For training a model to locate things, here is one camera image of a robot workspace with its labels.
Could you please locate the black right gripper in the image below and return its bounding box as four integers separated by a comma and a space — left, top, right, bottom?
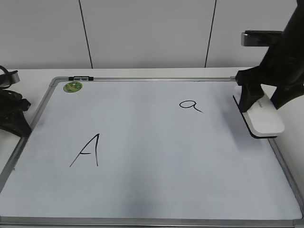
236, 35, 304, 112

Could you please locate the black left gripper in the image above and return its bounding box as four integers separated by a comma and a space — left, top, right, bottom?
0, 90, 32, 137

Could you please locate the white whiteboard eraser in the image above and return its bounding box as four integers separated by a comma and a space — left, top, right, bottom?
240, 94, 285, 139

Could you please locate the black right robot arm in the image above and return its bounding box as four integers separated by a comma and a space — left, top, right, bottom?
235, 0, 304, 113

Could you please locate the round green magnet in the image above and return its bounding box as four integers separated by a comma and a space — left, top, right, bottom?
63, 81, 83, 93

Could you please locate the black silver hanging clip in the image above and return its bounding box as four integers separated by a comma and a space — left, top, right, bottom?
68, 76, 94, 81

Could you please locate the aluminium framed whiteboard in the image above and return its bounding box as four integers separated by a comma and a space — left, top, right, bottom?
0, 77, 304, 227

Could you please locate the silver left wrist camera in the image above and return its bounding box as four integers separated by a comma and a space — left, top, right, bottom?
0, 66, 20, 89

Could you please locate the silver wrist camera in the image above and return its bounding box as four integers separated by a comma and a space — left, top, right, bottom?
241, 30, 283, 47
0, 66, 20, 89

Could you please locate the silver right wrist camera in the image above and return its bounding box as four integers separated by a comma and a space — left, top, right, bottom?
241, 30, 283, 47

